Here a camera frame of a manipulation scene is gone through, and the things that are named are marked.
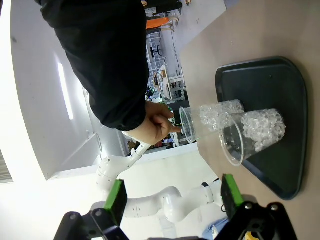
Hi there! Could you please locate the person in black jacket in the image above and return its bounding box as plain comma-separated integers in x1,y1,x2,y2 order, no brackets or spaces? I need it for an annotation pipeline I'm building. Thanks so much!
39,0,148,76

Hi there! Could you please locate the person's right hand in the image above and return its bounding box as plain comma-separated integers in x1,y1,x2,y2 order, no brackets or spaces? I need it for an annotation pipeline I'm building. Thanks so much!
124,101,181,146

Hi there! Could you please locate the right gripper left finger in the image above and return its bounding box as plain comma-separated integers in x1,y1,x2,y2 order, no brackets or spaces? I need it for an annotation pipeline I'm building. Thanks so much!
53,178,131,240

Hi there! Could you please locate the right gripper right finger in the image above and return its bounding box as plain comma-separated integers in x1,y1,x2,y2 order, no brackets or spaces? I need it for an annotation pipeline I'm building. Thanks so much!
214,173,298,240

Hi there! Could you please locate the ceiling light strip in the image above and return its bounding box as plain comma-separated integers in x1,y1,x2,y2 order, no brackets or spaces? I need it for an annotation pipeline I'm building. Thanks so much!
57,62,75,121

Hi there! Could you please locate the clear plastic iced cup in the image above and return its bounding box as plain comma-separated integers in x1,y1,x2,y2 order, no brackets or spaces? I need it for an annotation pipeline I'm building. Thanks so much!
179,99,245,145
218,108,287,167

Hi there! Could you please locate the person's right forearm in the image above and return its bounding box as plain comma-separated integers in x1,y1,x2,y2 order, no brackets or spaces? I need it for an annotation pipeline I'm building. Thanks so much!
79,57,150,133

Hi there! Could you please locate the black plastic tray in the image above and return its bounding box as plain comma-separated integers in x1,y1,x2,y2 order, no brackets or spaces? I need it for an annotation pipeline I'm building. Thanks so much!
214,56,308,201

